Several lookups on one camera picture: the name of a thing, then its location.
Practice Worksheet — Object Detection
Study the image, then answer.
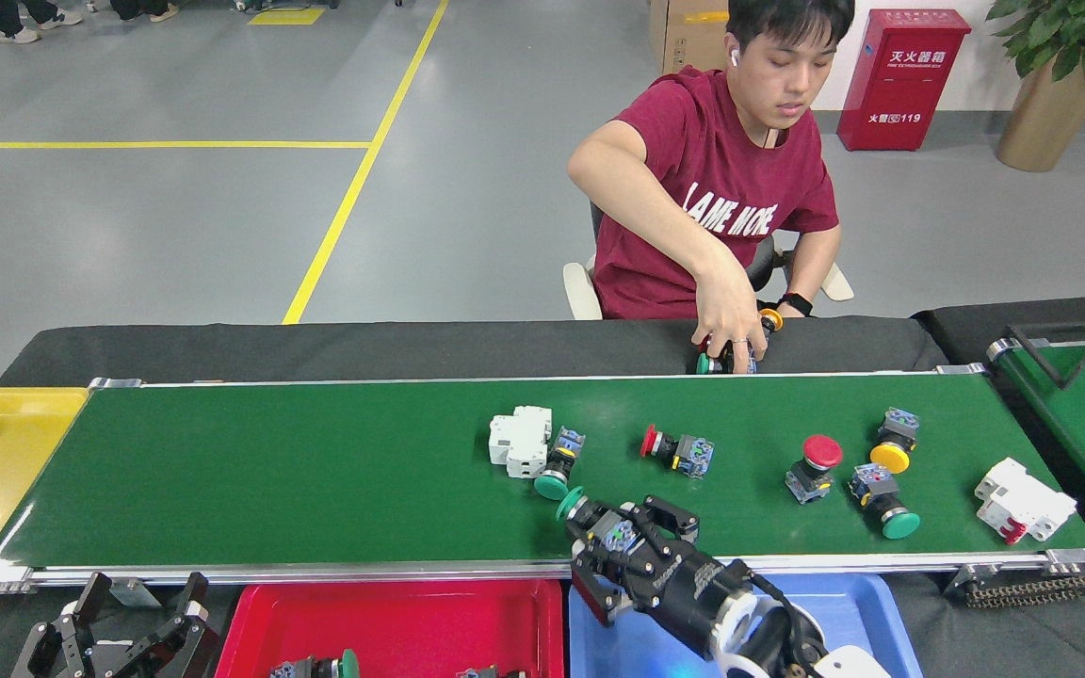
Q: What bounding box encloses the blue plastic tray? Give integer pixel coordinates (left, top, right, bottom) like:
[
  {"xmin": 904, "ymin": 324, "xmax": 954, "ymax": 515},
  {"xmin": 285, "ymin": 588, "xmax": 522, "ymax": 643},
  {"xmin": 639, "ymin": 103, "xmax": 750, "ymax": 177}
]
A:
[{"xmin": 568, "ymin": 572, "xmax": 923, "ymax": 678}]

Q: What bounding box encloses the large black table cloth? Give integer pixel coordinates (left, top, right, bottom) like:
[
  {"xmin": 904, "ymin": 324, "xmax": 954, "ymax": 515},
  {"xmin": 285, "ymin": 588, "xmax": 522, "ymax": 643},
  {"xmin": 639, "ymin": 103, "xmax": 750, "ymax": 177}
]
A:
[{"xmin": 0, "ymin": 315, "xmax": 1085, "ymax": 678}]

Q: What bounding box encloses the red mushroom button switch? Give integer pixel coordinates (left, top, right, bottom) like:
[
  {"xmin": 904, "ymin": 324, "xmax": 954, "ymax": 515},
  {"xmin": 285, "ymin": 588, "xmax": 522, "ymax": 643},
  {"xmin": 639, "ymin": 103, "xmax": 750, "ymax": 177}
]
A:
[
  {"xmin": 785, "ymin": 433, "xmax": 844, "ymax": 506},
  {"xmin": 639, "ymin": 423, "xmax": 716, "ymax": 480}
]

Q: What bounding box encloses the small black table cloth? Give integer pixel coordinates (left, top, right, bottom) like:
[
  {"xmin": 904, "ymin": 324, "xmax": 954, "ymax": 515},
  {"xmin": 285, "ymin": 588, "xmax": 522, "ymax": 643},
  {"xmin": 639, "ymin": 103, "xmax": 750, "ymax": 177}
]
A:
[{"xmin": 915, "ymin": 294, "xmax": 1085, "ymax": 632}]

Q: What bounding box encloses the yellow plastic tray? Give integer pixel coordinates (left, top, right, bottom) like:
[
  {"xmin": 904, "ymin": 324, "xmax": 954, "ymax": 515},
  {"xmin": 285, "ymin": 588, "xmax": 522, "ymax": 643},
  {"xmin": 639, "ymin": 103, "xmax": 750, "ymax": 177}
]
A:
[{"xmin": 0, "ymin": 388, "xmax": 89, "ymax": 629}]

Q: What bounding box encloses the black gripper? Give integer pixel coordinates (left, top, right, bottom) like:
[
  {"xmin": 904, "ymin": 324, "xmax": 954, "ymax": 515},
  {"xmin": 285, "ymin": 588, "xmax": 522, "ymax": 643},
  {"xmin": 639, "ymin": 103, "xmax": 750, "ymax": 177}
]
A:
[{"xmin": 569, "ymin": 497, "xmax": 753, "ymax": 658}]

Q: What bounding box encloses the grey office chair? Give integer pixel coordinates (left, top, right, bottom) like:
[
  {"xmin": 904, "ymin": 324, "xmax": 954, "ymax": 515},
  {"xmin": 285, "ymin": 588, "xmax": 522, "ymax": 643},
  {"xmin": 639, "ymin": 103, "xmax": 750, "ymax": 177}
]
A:
[{"xmin": 562, "ymin": 202, "xmax": 854, "ymax": 321}]

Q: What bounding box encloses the red plastic tray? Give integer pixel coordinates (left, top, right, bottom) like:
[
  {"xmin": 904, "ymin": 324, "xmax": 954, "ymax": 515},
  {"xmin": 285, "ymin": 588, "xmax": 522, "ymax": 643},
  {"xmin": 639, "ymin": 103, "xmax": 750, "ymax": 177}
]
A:
[{"xmin": 215, "ymin": 578, "xmax": 565, "ymax": 678}]

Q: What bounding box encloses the gold plant pot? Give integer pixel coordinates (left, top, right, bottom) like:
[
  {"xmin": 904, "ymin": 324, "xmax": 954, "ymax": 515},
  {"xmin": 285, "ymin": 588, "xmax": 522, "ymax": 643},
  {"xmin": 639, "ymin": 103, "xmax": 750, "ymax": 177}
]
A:
[{"xmin": 996, "ymin": 56, "xmax": 1085, "ymax": 173}]

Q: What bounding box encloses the brown cardboard box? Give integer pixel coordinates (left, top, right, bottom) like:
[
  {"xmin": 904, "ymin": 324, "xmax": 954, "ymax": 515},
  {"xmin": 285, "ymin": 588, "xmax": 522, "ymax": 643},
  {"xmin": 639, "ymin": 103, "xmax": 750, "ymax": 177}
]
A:
[{"xmin": 648, "ymin": 0, "xmax": 732, "ymax": 76}]

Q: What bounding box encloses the person's right hand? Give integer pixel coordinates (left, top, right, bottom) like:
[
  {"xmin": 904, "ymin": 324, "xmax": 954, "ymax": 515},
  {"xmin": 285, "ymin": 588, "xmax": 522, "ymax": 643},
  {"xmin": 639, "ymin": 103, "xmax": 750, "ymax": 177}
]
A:
[{"xmin": 693, "ymin": 268, "xmax": 769, "ymax": 373}]

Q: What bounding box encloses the black cable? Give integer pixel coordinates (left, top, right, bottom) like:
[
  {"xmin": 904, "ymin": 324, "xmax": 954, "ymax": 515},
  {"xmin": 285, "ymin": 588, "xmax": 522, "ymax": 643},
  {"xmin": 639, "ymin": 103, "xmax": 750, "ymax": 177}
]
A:
[{"xmin": 1004, "ymin": 309, "xmax": 1085, "ymax": 390}]

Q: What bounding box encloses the red fire extinguisher box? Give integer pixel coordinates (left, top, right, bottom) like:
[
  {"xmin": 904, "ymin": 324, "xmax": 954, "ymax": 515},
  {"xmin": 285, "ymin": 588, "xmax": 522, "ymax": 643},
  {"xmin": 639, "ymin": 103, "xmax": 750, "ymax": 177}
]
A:
[{"xmin": 836, "ymin": 9, "xmax": 972, "ymax": 152}]

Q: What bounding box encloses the long green conveyor belt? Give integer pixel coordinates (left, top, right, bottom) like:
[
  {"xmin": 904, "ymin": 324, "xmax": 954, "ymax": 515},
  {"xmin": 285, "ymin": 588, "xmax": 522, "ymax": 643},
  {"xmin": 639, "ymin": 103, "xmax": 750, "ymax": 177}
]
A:
[{"xmin": 0, "ymin": 364, "xmax": 1085, "ymax": 596}]

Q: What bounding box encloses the green leafy plant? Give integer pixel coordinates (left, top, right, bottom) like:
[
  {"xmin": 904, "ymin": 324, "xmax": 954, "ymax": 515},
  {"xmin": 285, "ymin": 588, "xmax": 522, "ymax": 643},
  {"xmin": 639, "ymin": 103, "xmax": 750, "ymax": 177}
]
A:
[{"xmin": 987, "ymin": 0, "xmax": 1085, "ymax": 86}]

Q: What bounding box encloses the person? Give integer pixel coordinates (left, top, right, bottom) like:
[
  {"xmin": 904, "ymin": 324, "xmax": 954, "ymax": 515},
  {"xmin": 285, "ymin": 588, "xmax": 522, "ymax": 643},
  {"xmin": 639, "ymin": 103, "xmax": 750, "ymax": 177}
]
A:
[
  {"xmin": 0, "ymin": 0, "xmax": 84, "ymax": 45},
  {"xmin": 109, "ymin": 0, "xmax": 180, "ymax": 24},
  {"xmin": 567, "ymin": 0, "xmax": 856, "ymax": 373}
]

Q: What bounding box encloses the conveyor drive chain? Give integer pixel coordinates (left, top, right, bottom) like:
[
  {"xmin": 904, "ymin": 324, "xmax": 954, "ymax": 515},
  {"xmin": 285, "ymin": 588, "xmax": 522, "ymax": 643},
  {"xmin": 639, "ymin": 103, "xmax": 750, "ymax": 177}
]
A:
[{"xmin": 962, "ymin": 568, "xmax": 1085, "ymax": 608}]

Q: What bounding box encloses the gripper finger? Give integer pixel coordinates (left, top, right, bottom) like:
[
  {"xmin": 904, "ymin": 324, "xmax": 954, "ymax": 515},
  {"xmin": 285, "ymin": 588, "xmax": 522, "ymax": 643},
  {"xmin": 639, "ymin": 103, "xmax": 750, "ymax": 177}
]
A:
[
  {"xmin": 11, "ymin": 573, "xmax": 114, "ymax": 678},
  {"xmin": 128, "ymin": 573, "xmax": 221, "ymax": 678}
]

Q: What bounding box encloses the white circuit breaker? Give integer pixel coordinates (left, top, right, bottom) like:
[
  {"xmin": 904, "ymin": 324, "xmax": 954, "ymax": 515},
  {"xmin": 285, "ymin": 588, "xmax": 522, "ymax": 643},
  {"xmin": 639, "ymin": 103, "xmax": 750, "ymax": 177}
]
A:
[
  {"xmin": 489, "ymin": 405, "xmax": 554, "ymax": 480},
  {"xmin": 974, "ymin": 457, "xmax": 1078, "ymax": 546}
]

